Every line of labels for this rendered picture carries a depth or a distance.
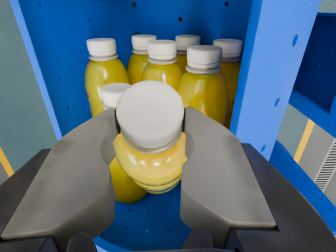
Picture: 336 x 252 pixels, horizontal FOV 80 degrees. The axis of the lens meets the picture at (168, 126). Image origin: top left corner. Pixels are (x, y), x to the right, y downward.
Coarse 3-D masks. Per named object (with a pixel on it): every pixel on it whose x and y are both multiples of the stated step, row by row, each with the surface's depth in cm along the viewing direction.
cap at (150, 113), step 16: (144, 80) 12; (128, 96) 12; (144, 96) 12; (160, 96) 12; (176, 96) 12; (128, 112) 11; (144, 112) 11; (160, 112) 11; (176, 112) 11; (128, 128) 11; (144, 128) 11; (160, 128) 11; (176, 128) 11; (144, 144) 11; (160, 144) 12
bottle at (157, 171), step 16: (128, 144) 13; (176, 144) 13; (128, 160) 14; (144, 160) 13; (160, 160) 13; (176, 160) 14; (144, 176) 15; (160, 176) 15; (176, 176) 16; (160, 192) 24
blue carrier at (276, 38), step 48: (48, 0) 24; (96, 0) 29; (144, 0) 32; (192, 0) 32; (240, 0) 28; (288, 0) 11; (48, 48) 24; (288, 48) 13; (48, 96) 24; (240, 96) 13; (288, 96) 17; (96, 240) 22; (144, 240) 27
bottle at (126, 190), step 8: (104, 104) 26; (112, 160) 28; (112, 168) 28; (120, 168) 28; (112, 176) 29; (120, 176) 29; (128, 176) 29; (120, 184) 30; (128, 184) 30; (136, 184) 30; (120, 192) 31; (128, 192) 31; (136, 192) 31; (144, 192) 33; (120, 200) 32; (128, 200) 32; (136, 200) 32
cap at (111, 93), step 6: (108, 84) 26; (114, 84) 26; (120, 84) 26; (126, 84) 26; (102, 90) 24; (108, 90) 24; (114, 90) 24; (120, 90) 24; (102, 96) 25; (108, 96) 24; (114, 96) 24; (108, 102) 25; (114, 102) 24
